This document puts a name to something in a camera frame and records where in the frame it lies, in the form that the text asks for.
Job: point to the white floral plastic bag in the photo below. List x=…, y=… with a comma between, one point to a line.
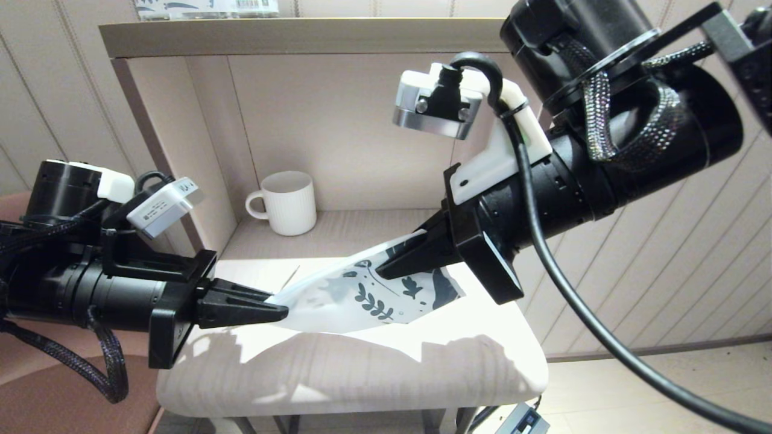
x=338, y=301

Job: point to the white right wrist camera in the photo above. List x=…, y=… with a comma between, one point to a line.
x=440, y=102

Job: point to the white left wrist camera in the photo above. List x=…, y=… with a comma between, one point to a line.
x=160, y=208

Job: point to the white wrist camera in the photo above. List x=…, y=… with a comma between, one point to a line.
x=160, y=208
x=440, y=102

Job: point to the white ribbed ceramic mug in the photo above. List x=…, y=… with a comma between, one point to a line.
x=289, y=205

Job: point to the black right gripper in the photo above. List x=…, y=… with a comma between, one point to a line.
x=488, y=259

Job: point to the patterned package with barcode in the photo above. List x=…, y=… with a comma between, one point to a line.
x=205, y=7

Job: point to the reddish brown chair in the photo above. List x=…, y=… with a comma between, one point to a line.
x=60, y=404

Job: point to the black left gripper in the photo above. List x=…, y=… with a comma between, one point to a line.
x=175, y=313

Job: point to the light wooden desk with shelf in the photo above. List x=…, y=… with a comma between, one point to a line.
x=338, y=120

